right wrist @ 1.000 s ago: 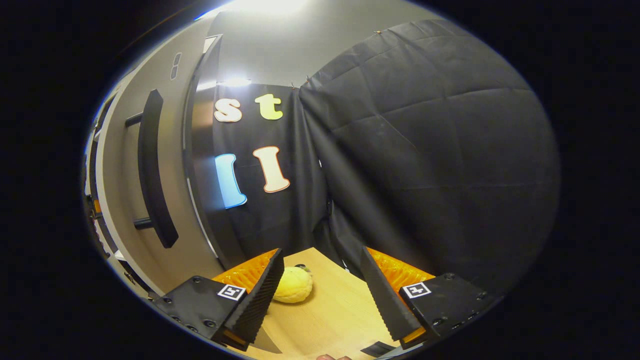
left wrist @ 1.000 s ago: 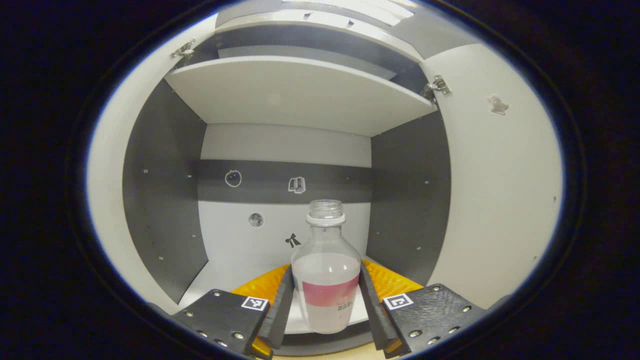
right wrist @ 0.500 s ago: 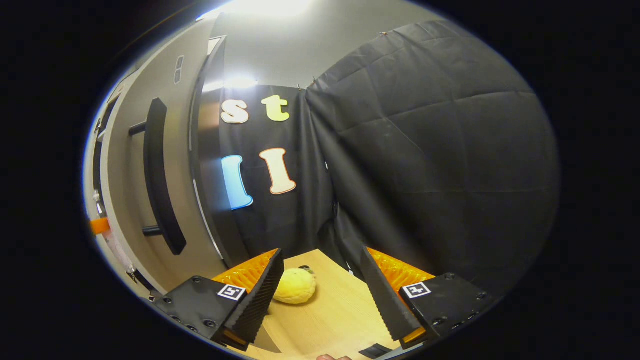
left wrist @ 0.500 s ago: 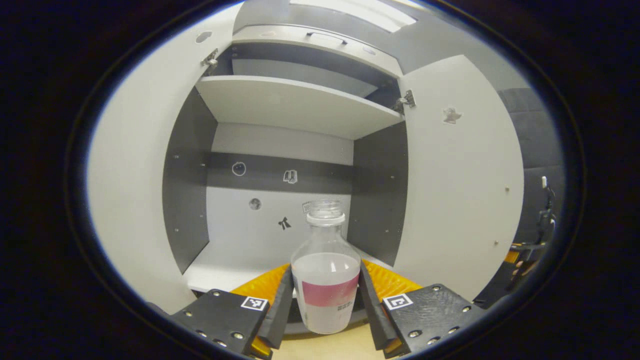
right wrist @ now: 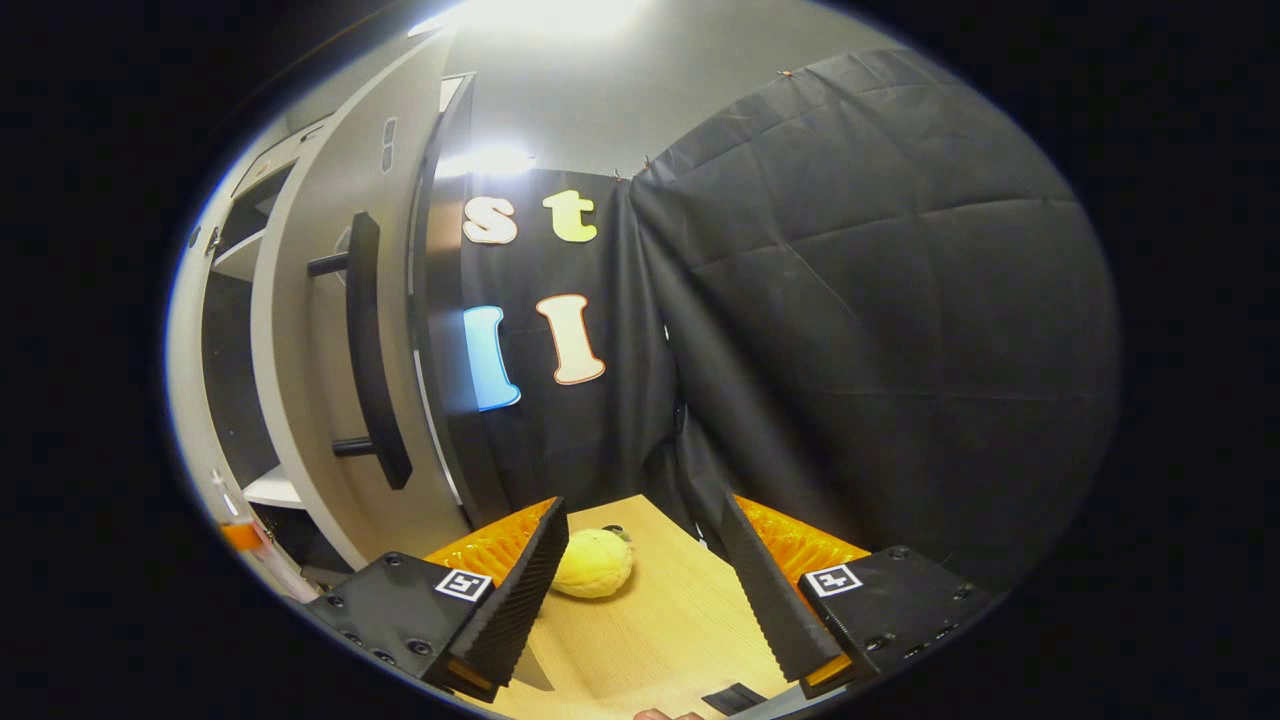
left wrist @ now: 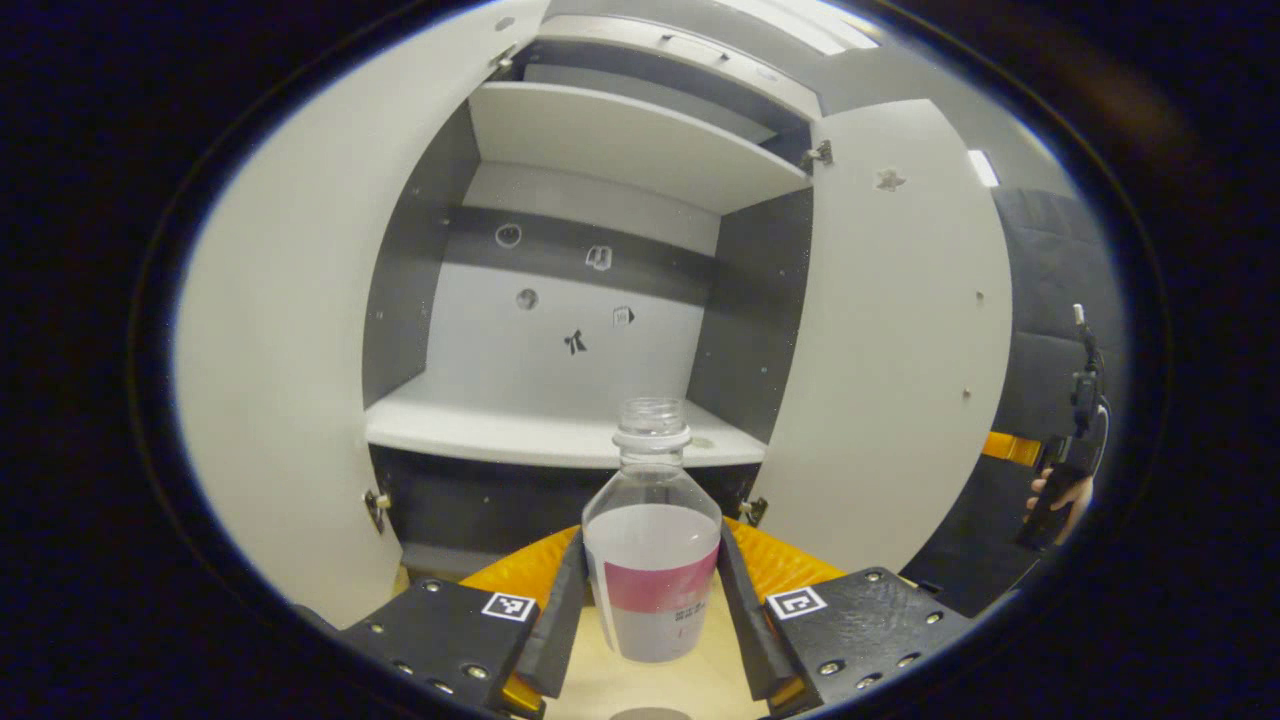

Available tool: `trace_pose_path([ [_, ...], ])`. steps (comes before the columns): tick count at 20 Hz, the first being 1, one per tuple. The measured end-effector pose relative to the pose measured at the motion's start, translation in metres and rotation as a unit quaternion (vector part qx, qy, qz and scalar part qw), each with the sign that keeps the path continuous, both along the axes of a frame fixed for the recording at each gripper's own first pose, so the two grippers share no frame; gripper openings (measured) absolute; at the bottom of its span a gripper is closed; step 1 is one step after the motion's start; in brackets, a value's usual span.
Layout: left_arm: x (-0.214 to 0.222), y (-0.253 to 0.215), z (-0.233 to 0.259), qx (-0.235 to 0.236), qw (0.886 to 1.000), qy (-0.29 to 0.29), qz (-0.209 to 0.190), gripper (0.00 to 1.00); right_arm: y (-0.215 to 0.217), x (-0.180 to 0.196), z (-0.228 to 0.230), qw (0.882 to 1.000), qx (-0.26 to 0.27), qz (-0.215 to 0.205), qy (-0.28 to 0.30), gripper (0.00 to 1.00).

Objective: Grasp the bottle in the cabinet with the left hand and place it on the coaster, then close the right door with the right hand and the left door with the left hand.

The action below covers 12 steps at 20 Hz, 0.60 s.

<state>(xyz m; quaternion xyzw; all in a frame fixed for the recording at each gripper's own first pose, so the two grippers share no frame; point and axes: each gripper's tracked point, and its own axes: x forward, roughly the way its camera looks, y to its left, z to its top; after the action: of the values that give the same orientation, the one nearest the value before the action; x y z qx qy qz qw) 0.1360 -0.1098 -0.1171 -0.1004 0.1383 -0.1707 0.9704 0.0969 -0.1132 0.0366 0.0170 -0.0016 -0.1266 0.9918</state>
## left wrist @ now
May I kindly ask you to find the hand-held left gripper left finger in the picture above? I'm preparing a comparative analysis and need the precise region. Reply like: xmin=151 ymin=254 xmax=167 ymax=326
xmin=335 ymin=525 xmax=589 ymax=719

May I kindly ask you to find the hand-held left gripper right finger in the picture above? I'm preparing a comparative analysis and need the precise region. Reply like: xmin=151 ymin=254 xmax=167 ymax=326
xmin=715 ymin=517 xmax=973 ymax=717

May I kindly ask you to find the clear plastic bottle pink label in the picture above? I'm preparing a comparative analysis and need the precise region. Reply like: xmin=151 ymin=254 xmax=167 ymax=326
xmin=582 ymin=397 xmax=723 ymax=664

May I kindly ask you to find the white cabinet door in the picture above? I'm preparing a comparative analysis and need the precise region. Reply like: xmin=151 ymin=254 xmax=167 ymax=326
xmin=172 ymin=0 xmax=551 ymax=629
xmin=752 ymin=98 xmax=1014 ymax=576

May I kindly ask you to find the white and grey cabinet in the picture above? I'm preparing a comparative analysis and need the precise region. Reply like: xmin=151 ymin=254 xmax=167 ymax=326
xmin=360 ymin=13 xmax=836 ymax=583

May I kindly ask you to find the white cabinet shelf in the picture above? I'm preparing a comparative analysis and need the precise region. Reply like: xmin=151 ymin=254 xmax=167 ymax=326
xmin=468 ymin=80 xmax=811 ymax=216
xmin=363 ymin=375 xmax=769 ymax=469

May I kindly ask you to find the metal drawer handle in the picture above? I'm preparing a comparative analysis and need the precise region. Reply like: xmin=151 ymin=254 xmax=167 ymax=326
xmin=655 ymin=33 xmax=731 ymax=63

